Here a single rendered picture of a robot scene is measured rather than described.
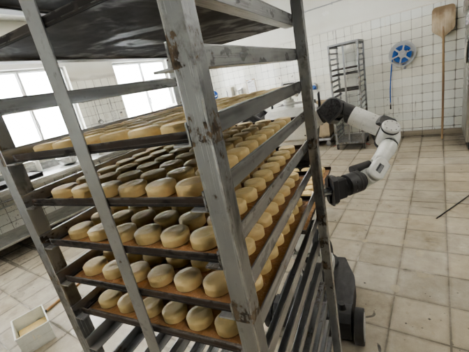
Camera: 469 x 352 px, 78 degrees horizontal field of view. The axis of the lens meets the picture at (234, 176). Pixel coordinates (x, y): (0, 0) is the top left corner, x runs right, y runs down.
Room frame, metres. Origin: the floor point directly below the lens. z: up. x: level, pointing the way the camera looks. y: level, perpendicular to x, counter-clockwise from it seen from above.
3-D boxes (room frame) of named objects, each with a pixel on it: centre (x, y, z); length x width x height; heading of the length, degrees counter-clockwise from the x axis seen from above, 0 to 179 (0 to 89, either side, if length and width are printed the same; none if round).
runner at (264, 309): (0.64, -0.10, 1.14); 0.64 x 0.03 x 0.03; 152
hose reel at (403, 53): (5.12, -3.19, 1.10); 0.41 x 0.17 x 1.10; 53
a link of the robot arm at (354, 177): (1.09, -0.42, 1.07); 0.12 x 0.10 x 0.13; 107
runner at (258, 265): (0.64, -0.10, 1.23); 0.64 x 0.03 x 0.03; 152
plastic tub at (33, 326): (1.89, 1.76, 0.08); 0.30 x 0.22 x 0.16; 40
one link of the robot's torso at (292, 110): (1.60, -0.39, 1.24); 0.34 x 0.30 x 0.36; 62
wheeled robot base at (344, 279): (1.65, -0.41, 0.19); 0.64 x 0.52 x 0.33; 152
